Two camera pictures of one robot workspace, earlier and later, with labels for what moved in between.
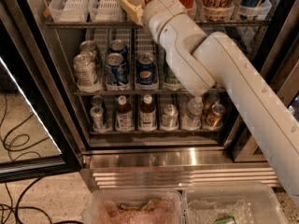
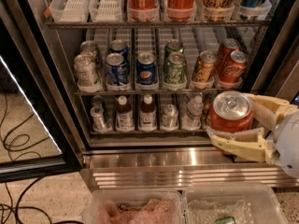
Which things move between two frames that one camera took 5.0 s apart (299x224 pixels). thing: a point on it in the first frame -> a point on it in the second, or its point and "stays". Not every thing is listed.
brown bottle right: (148, 115) stays
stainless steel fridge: (141, 129) stays
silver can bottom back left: (97, 101) stays
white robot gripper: (154, 12) -> (289, 142)
